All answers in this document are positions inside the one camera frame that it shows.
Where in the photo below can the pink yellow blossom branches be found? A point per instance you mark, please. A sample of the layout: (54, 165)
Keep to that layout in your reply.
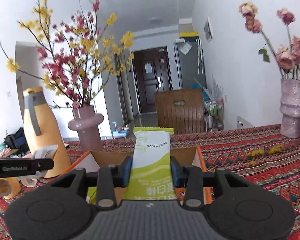
(75, 55)

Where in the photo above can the orange yellow striped snack bag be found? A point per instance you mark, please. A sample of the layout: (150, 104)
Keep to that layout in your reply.
(180, 193)

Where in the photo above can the brown wooden chair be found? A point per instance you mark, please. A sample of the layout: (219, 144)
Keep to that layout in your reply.
(182, 110)

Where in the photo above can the dark brown door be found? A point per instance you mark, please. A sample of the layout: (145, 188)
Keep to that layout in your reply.
(152, 75)

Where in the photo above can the yellow ceramic mug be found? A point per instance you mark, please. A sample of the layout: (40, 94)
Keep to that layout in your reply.
(9, 187)

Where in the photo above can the green snack bar packet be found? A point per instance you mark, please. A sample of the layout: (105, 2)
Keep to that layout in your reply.
(91, 195)

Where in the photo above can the red cardboard pumpkin box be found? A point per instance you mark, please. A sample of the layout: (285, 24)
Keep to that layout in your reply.
(93, 160)

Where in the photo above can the grey refrigerator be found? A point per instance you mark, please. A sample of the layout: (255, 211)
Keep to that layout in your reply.
(190, 62)

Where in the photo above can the yellow box on fridge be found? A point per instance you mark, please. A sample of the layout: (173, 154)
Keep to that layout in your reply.
(188, 34)

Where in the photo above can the dark bag on floor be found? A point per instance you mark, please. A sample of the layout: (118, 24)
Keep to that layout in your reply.
(17, 143)

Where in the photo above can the light green white snack packet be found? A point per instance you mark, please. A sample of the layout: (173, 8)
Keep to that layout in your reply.
(150, 176)

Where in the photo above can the pink ring vase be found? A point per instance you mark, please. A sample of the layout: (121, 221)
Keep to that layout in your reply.
(86, 123)

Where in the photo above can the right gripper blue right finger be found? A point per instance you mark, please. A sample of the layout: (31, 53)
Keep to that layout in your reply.
(177, 171)

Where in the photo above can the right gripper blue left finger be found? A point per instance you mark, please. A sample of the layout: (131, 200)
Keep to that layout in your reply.
(121, 173)

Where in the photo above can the pink textured tall vase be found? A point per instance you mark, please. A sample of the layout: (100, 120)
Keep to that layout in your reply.
(290, 108)

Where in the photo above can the yellow thermos jug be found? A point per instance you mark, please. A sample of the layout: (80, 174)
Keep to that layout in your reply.
(41, 129)

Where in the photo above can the patterned red tablecloth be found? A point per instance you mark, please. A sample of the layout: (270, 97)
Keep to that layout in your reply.
(238, 184)

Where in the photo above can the white grey crumpled packet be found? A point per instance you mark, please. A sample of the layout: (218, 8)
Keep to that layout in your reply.
(46, 152)

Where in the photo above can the fallen yellow petals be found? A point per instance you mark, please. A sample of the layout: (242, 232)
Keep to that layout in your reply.
(258, 153)

